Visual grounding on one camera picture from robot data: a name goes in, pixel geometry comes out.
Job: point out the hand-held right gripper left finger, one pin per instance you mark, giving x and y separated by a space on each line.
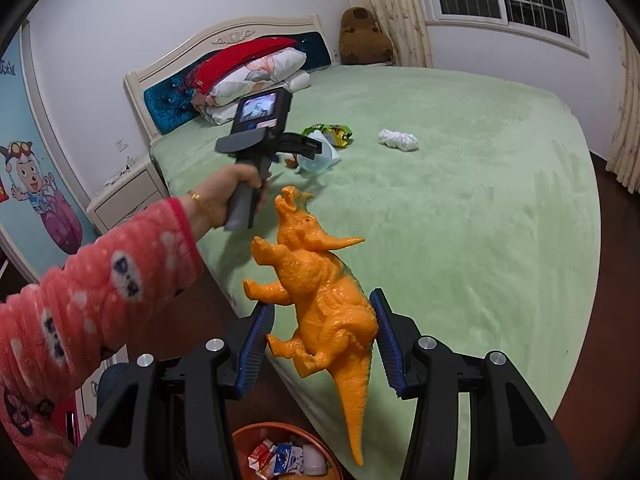
257 345

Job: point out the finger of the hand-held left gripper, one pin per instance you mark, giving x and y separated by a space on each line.
302 142

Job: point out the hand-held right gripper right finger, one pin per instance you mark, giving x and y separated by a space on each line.
390 345

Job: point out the clear plastic cup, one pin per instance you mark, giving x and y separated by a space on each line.
320 160

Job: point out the orange toy dinosaur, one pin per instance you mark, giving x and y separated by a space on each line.
325 310

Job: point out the orange woven trash bin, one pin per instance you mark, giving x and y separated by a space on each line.
247 435

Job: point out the blue white milk carton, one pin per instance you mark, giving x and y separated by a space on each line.
289 460

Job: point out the person's left forearm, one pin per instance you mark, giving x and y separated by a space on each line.
90 300

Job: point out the person's left hand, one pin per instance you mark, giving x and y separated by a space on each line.
225 192

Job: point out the brown peel piece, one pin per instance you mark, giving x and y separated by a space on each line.
291 162

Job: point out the green yellow snack wrapper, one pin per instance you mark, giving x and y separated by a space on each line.
337 135

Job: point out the folded white floral quilt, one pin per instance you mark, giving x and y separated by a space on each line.
220 110

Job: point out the white floral pillow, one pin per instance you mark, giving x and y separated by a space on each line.
270 67

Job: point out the crumpled white tissue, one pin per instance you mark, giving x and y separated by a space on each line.
398 140

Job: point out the green bed with white headboard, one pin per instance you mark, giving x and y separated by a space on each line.
160 105

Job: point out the red white paper carton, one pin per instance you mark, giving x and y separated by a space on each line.
261 457

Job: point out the cream nightstand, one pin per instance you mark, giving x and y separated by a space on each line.
130 195
385 62

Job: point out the brown plush toy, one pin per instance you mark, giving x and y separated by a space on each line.
362 37

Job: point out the green bed blanket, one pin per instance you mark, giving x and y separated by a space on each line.
475 210

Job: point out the floral cream curtain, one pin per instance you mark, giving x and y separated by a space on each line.
627 125
395 10

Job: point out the cartoon printed wardrobe door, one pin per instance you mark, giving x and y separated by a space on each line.
35 170

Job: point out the white wall socket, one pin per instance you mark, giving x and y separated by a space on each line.
122 146

